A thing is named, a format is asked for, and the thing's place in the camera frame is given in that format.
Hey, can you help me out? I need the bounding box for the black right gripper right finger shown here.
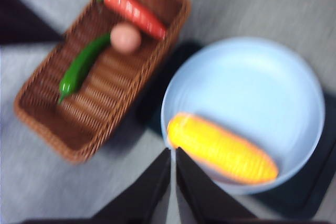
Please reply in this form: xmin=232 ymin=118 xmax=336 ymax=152
xmin=175 ymin=146 xmax=259 ymax=224

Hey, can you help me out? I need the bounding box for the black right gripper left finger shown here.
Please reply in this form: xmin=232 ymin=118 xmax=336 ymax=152
xmin=89 ymin=147 xmax=172 ymax=224

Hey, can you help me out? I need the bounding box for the yellow corn cob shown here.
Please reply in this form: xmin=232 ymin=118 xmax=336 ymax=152
xmin=166 ymin=112 xmax=279 ymax=185

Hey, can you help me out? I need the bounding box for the blue round plate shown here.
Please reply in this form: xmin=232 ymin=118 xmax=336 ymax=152
xmin=160 ymin=37 xmax=327 ymax=196

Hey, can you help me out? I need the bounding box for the brown wicker basket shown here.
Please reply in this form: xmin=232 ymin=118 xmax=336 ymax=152
xmin=14 ymin=0 xmax=191 ymax=165

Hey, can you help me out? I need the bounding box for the green chili pepper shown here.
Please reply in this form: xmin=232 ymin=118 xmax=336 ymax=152
xmin=57 ymin=33 xmax=112 ymax=104

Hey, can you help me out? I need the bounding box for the pinkish brown egg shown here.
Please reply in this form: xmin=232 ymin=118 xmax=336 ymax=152
xmin=110 ymin=22 xmax=142 ymax=54

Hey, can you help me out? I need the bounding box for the orange carrot with green leaves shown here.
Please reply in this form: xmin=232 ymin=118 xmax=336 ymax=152
xmin=86 ymin=0 xmax=169 ymax=40

